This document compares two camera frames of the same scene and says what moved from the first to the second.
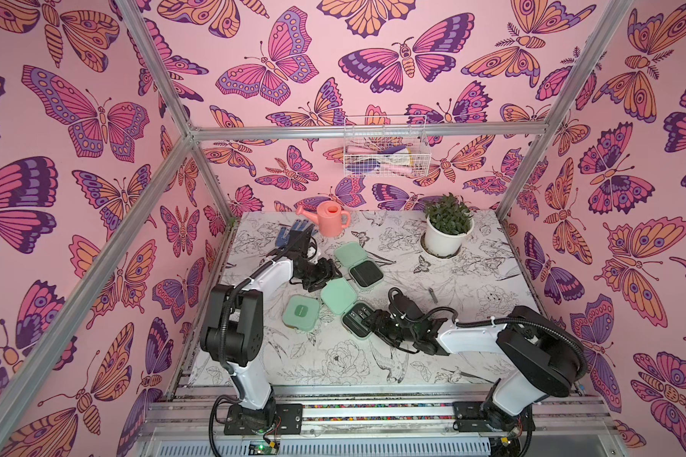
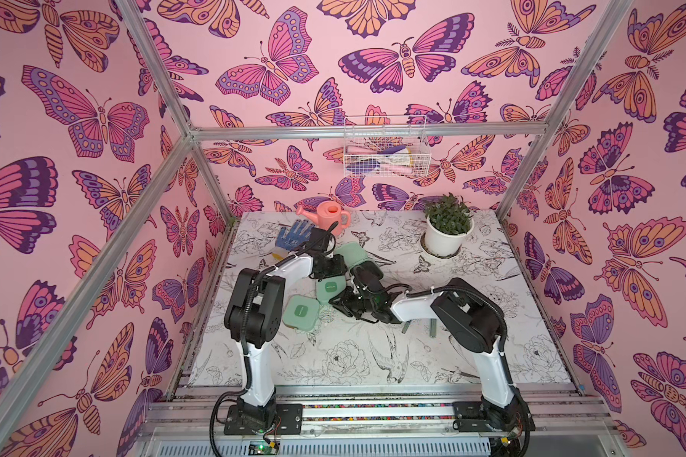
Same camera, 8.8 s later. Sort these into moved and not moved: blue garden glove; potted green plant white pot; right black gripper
Moved: right black gripper
Not moved: blue garden glove; potted green plant white pot
